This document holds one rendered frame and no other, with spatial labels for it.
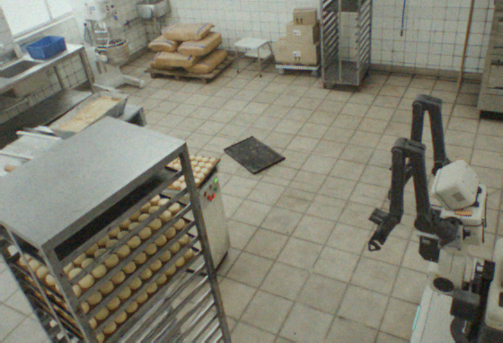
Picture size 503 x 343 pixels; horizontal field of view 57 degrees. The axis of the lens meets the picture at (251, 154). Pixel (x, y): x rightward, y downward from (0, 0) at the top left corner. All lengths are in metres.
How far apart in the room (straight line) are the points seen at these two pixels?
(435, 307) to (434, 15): 4.01
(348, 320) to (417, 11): 4.11
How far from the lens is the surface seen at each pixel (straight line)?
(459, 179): 2.28
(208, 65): 6.73
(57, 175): 1.82
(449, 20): 6.27
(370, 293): 3.53
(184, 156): 1.80
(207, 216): 3.33
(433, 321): 3.09
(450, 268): 2.61
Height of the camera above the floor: 2.72
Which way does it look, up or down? 33 degrees down
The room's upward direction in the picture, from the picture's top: 8 degrees counter-clockwise
